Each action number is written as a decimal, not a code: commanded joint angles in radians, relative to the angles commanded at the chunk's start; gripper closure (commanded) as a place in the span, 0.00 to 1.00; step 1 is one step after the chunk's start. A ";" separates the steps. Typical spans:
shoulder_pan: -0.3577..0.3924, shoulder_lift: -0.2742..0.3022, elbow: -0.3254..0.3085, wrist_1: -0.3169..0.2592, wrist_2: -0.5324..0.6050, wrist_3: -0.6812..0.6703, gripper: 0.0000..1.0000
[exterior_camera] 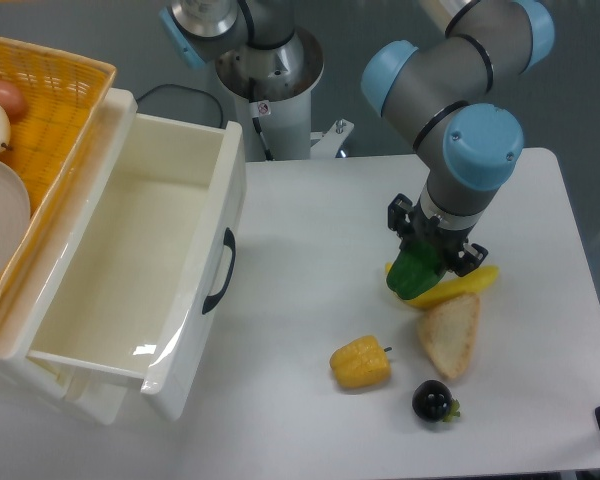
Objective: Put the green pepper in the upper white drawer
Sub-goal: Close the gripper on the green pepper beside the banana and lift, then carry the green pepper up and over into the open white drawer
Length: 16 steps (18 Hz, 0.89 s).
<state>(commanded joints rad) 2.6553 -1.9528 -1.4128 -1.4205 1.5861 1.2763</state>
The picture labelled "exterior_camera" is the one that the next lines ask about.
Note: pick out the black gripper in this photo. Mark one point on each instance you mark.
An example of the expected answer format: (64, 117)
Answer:
(411, 223)

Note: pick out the green pepper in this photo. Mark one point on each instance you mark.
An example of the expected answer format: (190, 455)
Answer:
(412, 272)

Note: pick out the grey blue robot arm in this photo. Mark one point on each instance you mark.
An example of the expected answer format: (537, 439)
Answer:
(431, 98)

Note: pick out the yellow bell pepper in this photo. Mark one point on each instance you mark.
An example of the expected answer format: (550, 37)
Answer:
(361, 363)

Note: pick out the white open upper drawer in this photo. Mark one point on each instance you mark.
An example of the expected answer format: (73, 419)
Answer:
(128, 310)

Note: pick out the white drawer cabinet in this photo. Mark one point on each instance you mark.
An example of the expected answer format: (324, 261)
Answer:
(34, 274)

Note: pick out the yellow banana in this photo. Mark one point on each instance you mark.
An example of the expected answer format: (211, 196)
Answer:
(473, 283)

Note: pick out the bread slice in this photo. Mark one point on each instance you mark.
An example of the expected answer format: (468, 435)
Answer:
(447, 333)

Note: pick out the dark purple mangosteen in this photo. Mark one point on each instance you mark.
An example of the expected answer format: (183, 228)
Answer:
(433, 402)

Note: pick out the orange woven basket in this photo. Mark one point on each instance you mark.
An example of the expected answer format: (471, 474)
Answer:
(64, 91)

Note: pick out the white metal bracket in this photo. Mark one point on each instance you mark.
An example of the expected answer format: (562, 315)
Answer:
(332, 143)

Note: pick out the black drawer handle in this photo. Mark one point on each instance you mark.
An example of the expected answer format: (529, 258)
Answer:
(224, 273)

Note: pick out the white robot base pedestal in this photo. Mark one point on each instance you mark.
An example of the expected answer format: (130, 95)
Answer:
(271, 91)

